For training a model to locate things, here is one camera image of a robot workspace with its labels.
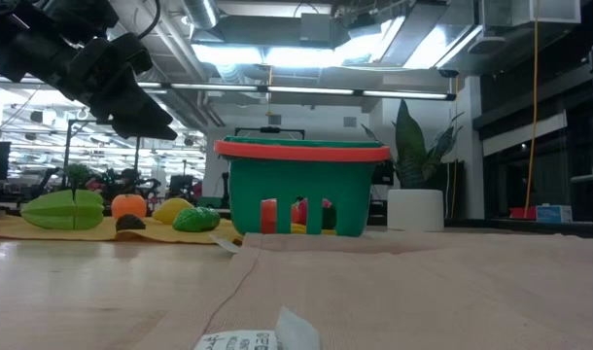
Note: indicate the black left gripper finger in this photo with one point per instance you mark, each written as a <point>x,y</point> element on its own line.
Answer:
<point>141,127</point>
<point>143,102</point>

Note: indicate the orange toy tangerine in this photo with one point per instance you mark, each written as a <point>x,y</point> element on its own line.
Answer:
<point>129,206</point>

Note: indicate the yellow toy lemon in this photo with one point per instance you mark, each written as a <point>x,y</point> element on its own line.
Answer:
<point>167,210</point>

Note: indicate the green toy pea pod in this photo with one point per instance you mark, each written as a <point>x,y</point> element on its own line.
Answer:
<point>197,219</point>

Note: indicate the light green toy starfruit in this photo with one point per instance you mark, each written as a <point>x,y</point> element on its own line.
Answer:
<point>58,209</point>

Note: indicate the orange toy pumpkin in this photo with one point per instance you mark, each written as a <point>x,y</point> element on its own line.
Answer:
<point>268,216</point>

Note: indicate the red textured toy berry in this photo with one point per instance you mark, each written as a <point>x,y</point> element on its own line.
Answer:
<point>302,211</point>

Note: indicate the yellow toy corn cob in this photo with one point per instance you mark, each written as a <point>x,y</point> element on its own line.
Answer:
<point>299,229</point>

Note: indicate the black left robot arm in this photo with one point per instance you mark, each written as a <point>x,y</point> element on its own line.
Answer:
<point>14,34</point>

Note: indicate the green background plant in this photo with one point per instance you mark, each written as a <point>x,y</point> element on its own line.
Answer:
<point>78,172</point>

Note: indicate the small dark brown toy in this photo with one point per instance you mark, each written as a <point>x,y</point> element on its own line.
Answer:
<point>130,223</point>

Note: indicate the yellow cloth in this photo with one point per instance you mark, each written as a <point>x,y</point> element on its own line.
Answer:
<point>58,234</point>

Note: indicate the small white cloth tag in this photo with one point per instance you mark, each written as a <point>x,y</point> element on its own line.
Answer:
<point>226,244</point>

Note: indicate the long overhead light bar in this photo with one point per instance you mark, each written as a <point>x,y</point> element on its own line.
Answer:
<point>306,90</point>

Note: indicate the grey ceiling unit box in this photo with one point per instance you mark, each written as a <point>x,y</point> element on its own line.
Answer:
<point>316,26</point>

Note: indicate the teal basket orange rim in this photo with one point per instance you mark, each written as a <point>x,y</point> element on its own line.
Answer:
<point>355,194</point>

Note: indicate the white printed cloth label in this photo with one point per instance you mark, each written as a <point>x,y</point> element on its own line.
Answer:
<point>238,341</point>

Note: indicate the snake plant in white pot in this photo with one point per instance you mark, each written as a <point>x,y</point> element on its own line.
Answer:
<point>415,209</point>

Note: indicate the pink cloth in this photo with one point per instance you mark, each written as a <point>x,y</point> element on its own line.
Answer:
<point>398,291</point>

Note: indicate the red box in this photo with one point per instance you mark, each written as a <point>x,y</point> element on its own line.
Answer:
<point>522,213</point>

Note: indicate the blue and white box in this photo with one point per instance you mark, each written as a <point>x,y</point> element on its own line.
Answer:
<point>554,214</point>

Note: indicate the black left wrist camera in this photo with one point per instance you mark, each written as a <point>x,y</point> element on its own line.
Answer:
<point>132,52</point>

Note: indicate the black background rig frame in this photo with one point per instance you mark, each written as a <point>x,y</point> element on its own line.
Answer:
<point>67,146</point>

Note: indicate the silver ceiling air duct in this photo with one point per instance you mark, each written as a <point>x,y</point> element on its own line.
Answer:
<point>201,12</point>

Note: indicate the black metal bracket frame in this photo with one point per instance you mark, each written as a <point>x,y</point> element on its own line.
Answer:
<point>269,129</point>

